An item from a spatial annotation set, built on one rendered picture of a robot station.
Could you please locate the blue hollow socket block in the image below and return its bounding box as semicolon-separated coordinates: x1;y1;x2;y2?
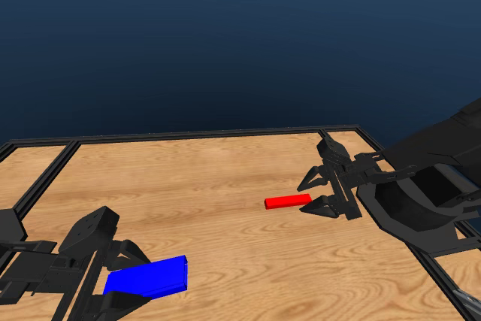
103;255;188;298

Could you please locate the thin red peg bar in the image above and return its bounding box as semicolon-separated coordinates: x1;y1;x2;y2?
264;193;313;210

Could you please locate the black table frame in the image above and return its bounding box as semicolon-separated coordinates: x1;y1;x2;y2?
0;123;481;321

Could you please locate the silver aluminium rail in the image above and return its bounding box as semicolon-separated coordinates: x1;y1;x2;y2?
452;286;481;314

